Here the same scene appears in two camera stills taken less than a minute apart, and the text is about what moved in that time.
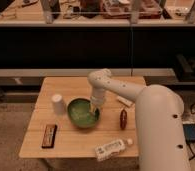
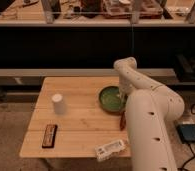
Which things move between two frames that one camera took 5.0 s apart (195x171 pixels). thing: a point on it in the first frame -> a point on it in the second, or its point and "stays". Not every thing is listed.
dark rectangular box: x=49 y=136 stays
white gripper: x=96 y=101 -> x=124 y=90
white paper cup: x=58 y=104 stays
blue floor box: x=191 y=133 stays
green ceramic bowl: x=80 y=115 -> x=110 y=101
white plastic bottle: x=110 y=149 stays
